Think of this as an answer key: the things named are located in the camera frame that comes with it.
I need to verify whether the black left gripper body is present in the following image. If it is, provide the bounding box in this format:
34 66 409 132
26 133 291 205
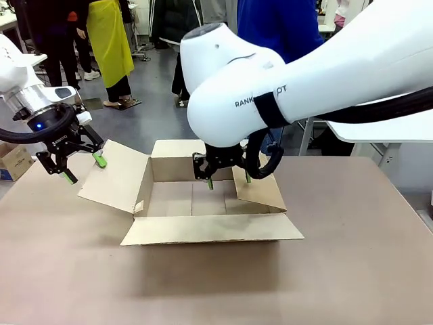
26 104 97 160

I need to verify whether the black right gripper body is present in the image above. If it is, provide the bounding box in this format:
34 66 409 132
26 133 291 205
204 141 247 171

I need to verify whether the small printed cardboard box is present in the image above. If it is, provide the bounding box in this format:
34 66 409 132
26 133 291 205
0 142 35 183

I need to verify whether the large open cardboard box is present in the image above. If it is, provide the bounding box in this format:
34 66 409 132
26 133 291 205
76 138 306 246

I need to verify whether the white background desk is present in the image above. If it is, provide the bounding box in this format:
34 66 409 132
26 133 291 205
0 13 48 74

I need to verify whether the person in black clothes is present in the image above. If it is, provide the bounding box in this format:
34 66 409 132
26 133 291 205
29 0 93 89

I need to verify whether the person in yellow apron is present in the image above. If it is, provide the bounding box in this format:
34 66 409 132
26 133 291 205
85 0 136 108

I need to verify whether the person in blue top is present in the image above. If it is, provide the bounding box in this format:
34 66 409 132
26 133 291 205
236 0 325 64

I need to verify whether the person in black jacket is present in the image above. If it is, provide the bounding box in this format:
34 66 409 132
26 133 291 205
150 0 204 102

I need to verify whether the white side table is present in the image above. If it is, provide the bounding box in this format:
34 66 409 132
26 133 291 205
298 116 433 167

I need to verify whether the person in pink sleeve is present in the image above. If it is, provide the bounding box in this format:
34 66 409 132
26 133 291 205
332 0 351 28

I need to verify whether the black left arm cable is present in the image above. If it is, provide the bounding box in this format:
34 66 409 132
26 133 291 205
0 103 76 145

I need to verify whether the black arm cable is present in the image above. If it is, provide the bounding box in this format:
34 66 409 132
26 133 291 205
246 84 433 180
0 103 76 145

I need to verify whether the black strap on arm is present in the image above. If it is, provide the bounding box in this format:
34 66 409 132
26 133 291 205
253 94 289 129

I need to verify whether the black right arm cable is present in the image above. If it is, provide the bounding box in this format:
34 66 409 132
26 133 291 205
246 84 433 180

